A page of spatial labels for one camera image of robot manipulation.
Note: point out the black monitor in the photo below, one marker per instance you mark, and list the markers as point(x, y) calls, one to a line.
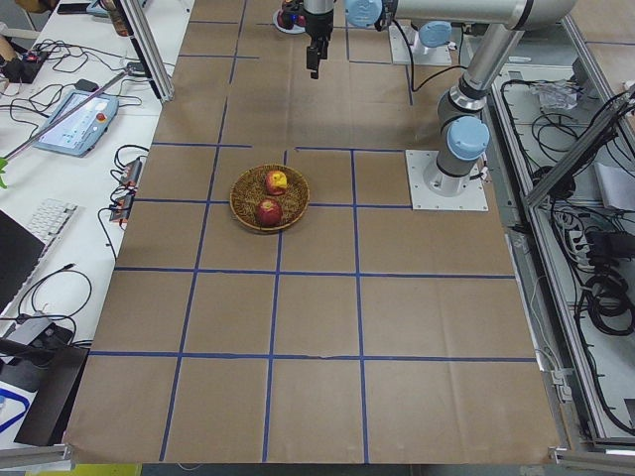
point(20, 254)

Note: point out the red yellow apple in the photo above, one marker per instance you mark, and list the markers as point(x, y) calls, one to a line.
point(276, 182)

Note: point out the white keyboard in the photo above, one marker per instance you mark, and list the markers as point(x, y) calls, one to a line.
point(50, 219)

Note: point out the white round plate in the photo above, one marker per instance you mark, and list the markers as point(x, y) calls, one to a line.
point(300, 24)

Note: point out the orange black adapter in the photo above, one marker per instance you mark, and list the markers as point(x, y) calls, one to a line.
point(131, 173)
point(121, 208)

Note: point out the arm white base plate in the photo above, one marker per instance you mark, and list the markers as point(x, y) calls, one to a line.
point(422, 55)
point(432, 190)

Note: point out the black box on desk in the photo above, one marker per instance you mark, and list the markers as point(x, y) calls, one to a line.
point(25, 67)

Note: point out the blue teach pendant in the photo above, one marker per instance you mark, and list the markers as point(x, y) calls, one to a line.
point(78, 134)

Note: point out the round wicker basket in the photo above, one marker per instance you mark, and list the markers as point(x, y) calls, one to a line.
point(249, 189)

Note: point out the aluminium frame post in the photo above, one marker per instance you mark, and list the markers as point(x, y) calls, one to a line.
point(146, 49)

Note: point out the aluminium diagonal strut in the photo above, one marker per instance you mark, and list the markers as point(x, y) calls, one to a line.
point(601, 130)

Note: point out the red apple in basket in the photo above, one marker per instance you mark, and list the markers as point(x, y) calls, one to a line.
point(269, 213)

